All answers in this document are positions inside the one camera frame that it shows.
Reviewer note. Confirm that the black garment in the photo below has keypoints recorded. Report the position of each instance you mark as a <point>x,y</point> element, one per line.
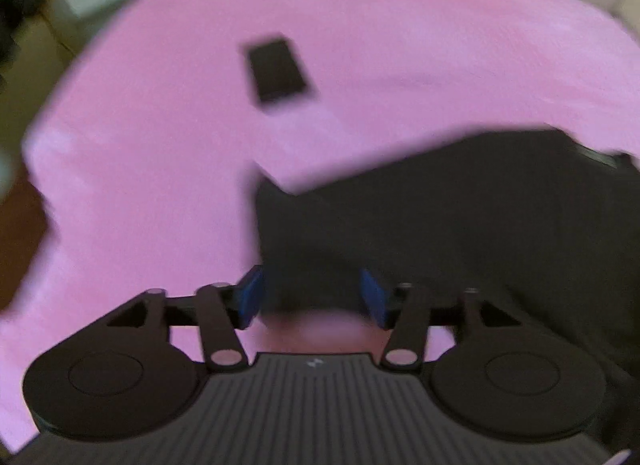
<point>450,220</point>

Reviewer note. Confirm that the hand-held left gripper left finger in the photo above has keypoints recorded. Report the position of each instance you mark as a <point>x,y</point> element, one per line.
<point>251,295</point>

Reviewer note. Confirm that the black smartphone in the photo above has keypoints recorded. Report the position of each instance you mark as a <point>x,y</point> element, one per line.
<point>277,71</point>

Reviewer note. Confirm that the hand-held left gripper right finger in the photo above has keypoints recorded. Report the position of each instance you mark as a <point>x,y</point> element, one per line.
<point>375,296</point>

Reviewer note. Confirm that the pink fuzzy blanket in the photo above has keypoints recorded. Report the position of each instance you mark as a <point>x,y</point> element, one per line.
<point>150,145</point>

